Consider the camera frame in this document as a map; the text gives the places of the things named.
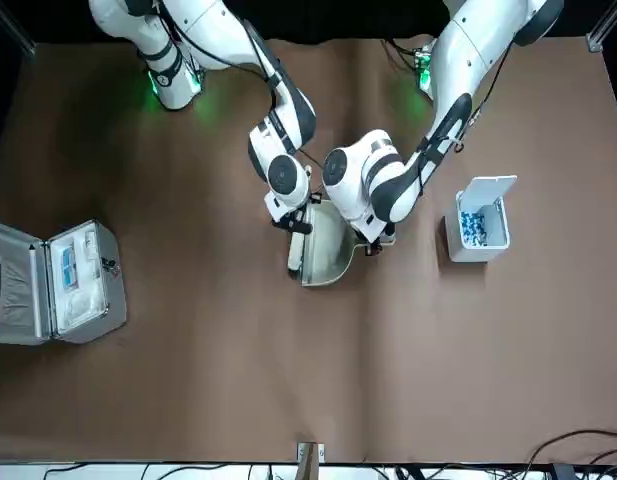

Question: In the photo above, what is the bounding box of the blue white medicine box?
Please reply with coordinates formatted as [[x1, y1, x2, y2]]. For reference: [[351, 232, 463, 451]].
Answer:
[[61, 246, 80, 292]]

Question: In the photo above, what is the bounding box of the black brush with cream handle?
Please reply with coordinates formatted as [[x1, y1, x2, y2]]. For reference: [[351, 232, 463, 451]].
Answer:
[[285, 230, 308, 277]]

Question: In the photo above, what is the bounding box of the clear plastic bag pack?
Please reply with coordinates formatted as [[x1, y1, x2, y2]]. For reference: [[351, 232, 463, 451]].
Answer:
[[62, 291, 108, 329]]

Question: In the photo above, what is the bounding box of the aluminium upright post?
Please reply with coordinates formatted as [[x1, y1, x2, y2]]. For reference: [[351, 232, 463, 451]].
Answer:
[[296, 440, 326, 480]]

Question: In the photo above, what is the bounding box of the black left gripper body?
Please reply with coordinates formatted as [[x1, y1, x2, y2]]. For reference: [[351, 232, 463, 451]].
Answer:
[[363, 230, 395, 249]]

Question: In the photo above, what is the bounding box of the open aluminium case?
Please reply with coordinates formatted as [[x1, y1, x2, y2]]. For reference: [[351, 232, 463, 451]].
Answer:
[[0, 218, 128, 346]]

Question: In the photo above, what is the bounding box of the heap of blue capsules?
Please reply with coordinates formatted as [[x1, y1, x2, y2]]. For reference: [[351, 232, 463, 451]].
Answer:
[[459, 211, 491, 247]]

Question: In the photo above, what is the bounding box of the white flip-lid trash can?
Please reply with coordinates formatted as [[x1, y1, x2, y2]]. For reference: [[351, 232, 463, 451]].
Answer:
[[442, 174, 519, 264]]

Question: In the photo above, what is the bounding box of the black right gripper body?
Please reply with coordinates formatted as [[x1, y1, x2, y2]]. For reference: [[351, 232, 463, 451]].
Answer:
[[271, 205, 314, 236]]

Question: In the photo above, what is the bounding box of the aluminium frame beam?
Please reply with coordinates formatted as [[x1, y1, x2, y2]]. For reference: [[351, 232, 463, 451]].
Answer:
[[0, 0, 37, 56], [585, 0, 617, 51]]

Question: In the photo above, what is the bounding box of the beige plastic dustpan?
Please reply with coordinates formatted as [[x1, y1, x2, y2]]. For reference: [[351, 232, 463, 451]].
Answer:
[[300, 198, 398, 288]]

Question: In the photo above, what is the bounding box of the black cable with metal connector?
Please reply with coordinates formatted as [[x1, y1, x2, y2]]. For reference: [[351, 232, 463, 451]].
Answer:
[[450, 42, 517, 151]]

